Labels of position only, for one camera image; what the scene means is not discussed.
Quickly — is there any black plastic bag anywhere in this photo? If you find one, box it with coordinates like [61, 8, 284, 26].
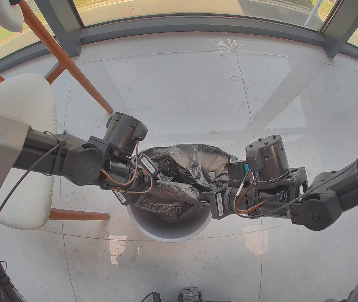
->
[132, 143, 239, 221]

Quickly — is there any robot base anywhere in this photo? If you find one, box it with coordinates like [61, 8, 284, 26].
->
[163, 286, 230, 302]

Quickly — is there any black cable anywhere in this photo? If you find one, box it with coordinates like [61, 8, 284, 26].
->
[0, 131, 69, 248]
[139, 291, 162, 302]

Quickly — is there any white cushioned wooden chair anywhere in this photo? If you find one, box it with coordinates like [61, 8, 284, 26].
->
[0, 0, 114, 230]

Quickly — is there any white trash bin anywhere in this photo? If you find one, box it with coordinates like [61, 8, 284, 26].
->
[126, 197, 212, 243]

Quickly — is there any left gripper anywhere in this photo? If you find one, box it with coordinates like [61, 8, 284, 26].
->
[103, 154, 159, 206]

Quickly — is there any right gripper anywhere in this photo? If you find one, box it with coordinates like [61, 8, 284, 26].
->
[202, 184, 263, 221]

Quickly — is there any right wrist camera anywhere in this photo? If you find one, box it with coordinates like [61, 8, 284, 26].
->
[228, 161, 249, 189]

